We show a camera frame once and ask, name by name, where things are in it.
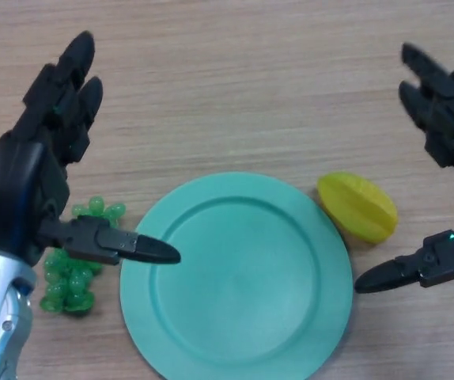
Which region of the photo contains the yellow starfruit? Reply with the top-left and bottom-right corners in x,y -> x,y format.
316,170 -> 399,244

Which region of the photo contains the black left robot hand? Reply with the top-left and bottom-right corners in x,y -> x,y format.
0,31 -> 182,267

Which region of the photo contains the green round plate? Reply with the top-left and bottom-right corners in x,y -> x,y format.
119,171 -> 354,380

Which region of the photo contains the green grape bunch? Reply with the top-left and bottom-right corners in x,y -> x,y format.
39,196 -> 127,316

